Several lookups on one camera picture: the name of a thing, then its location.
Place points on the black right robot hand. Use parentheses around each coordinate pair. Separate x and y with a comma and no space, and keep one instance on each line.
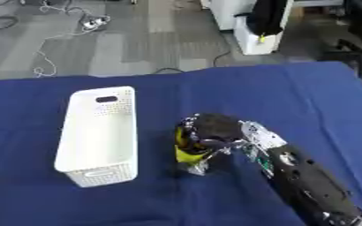
(216,126)

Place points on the yellow toy object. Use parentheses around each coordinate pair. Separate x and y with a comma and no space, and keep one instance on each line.
(188,156)

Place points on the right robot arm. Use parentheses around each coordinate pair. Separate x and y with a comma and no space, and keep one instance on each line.
(302,176)

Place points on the white perforated plastic basket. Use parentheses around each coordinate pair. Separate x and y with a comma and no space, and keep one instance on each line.
(100,135)

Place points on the black garment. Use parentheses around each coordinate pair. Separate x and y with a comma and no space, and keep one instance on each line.
(266,16)

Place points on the white power strip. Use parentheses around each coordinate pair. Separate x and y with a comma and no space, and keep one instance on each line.
(95,23)

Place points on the black office chair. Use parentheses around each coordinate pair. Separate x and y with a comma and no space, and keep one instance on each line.
(356,38)

